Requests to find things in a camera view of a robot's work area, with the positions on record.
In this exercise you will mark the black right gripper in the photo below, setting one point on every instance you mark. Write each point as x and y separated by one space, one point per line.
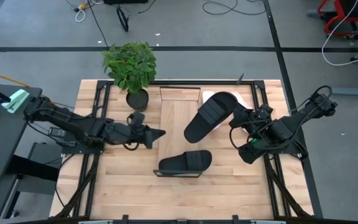
244 118

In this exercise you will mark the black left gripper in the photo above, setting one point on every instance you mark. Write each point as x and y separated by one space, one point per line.
135 135

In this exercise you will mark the black slide sandal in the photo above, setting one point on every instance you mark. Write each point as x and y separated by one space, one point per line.
204 121
179 161

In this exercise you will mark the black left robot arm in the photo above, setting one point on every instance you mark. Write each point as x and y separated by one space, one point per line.
73 124

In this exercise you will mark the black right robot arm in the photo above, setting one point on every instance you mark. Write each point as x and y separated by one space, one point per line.
284 130

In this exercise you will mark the green potted plant black pot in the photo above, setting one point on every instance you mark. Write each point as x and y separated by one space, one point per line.
132 65

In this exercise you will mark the black power adapter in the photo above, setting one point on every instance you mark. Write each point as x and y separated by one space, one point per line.
57 132

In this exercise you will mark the wooden desk grey legs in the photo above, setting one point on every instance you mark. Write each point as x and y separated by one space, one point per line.
353 91

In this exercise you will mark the black floor box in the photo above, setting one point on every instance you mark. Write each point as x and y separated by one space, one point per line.
124 1

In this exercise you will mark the mint green stapler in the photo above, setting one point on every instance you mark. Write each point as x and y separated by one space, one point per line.
15 100

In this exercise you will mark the red and black stool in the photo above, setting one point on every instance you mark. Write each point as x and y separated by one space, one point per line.
340 12

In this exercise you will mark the yellow rod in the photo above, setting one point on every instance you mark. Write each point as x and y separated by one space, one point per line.
3 76

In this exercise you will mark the wooden shelf black metal frame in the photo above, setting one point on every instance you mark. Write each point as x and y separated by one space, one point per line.
176 124

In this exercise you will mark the black aluminium table frame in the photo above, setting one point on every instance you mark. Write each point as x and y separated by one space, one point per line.
90 199

